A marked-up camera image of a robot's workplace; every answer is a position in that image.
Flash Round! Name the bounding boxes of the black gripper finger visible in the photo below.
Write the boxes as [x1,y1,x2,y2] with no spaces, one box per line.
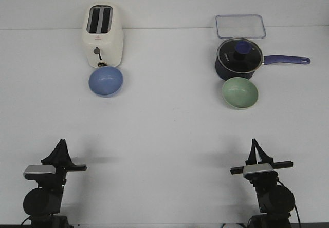
[63,139,73,165]
[41,139,63,165]
[255,141,273,164]
[246,138,257,165]

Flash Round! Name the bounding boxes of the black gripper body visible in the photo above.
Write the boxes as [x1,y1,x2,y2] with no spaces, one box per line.
[36,164,87,194]
[230,161,294,188]

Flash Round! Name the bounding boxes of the green bowl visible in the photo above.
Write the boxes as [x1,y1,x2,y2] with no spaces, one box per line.
[222,77,259,110]

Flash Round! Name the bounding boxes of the blue bowl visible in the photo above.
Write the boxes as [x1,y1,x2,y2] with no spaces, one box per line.
[88,66,124,97]

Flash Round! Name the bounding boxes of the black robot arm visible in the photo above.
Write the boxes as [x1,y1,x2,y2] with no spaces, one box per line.
[230,139,297,227]
[23,139,87,227]

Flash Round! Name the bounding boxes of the dark blue saucepan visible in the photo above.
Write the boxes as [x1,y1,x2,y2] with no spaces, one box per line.
[215,55,310,81]

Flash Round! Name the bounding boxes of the glass pot lid blue knob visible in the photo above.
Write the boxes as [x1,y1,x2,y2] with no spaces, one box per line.
[217,38,263,74]

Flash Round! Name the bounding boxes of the white two-slot toaster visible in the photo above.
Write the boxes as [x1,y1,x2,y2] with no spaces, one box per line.
[82,2,124,68]

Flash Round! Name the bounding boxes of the clear container blue rim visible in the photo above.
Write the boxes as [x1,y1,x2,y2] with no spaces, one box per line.
[215,14,266,39]

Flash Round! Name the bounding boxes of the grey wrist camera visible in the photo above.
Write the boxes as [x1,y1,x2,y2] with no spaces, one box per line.
[23,165,56,180]
[243,163,273,179]

